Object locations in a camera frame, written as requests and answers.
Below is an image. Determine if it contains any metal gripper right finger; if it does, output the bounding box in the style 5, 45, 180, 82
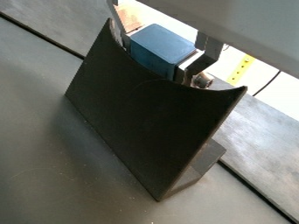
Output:
173, 31, 223, 88

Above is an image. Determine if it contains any black curved fixture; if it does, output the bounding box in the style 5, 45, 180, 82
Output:
65, 19, 247, 200

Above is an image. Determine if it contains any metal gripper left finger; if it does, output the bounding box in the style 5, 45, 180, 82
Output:
107, 0, 145, 51

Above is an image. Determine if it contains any light blue rectangular block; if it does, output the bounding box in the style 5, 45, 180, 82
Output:
129, 24, 195, 81

